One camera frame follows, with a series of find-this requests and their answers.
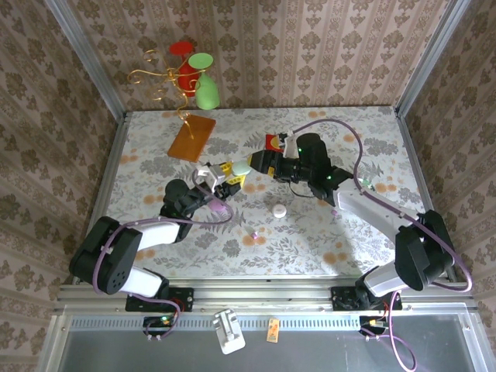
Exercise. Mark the pink purple small cup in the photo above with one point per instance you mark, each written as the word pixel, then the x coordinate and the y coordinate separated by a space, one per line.
pixel 218 207

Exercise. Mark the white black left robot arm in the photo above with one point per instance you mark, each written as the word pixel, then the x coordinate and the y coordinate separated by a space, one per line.
pixel 155 234

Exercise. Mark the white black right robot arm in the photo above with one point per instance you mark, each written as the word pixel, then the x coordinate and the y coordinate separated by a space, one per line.
pixel 368 209

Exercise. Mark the red snack packet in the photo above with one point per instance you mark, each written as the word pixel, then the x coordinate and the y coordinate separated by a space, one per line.
pixel 271 142

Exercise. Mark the green leaf pattern bowl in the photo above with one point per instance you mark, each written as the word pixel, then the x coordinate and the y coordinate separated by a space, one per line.
pixel 368 184

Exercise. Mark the green wine glass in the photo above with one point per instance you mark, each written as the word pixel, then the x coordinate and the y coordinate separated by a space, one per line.
pixel 207 95

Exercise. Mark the black controller board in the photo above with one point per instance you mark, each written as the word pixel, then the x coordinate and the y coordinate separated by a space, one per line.
pixel 374 323
pixel 160 321

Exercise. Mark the red wine glass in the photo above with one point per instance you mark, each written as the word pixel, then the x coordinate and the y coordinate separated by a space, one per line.
pixel 181 49

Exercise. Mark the orange tag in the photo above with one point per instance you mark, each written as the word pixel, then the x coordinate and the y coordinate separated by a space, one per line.
pixel 273 331

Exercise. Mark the grey metal panel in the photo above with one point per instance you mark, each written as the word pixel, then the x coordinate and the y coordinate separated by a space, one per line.
pixel 310 356

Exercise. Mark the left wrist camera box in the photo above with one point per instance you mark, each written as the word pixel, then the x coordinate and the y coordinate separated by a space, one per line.
pixel 207 175

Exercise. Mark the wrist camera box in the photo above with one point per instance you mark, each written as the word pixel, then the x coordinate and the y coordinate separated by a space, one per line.
pixel 207 175
pixel 287 142

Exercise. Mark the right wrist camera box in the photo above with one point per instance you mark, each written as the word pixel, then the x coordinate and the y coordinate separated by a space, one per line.
pixel 287 142

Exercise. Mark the aluminium table side rail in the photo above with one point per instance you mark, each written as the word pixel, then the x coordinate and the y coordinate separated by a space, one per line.
pixel 418 174
pixel 110 162

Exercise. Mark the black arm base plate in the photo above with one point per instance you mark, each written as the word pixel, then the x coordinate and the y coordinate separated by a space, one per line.
pixel 343 298
pixel 182 298

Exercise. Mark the aluminium front rail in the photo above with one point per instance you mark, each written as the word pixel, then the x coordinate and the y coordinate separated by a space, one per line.
pixel 263 298

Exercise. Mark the white plastic bracket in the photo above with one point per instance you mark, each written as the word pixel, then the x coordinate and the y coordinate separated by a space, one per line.
pixel 228 333

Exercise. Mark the aluminium frame post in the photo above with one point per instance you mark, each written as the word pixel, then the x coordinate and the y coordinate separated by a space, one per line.
pixel 430 54
pixel 84 54

